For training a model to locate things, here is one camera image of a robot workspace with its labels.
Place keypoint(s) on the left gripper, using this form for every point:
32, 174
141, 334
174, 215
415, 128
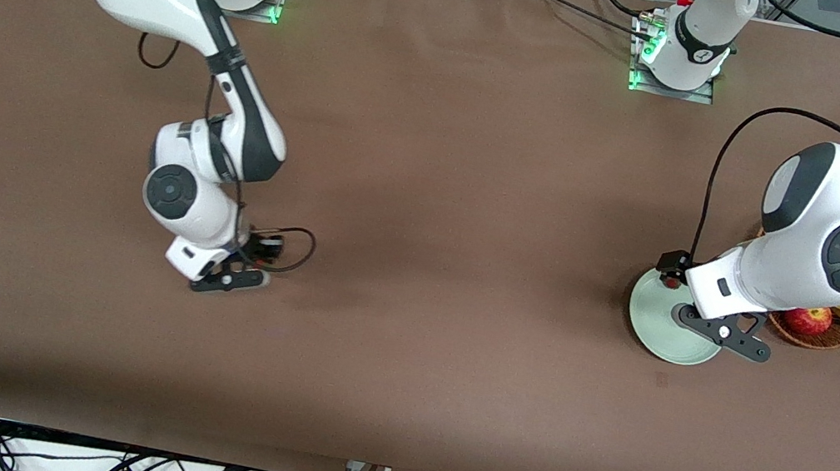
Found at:
671, 265

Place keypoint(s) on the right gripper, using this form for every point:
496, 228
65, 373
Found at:
260, 245

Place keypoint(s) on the red strawberry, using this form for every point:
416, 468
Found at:
670, 282

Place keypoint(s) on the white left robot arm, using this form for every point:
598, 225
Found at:
822, 198

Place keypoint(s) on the light green round plate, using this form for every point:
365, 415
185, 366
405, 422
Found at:
650, 323

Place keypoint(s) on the red yellow apple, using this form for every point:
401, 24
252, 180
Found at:
806, 324

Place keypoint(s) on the brown wicker basket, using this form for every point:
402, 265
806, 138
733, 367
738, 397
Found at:
825, 340

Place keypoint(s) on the brown table cover sheet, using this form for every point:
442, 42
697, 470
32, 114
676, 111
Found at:
428, 186

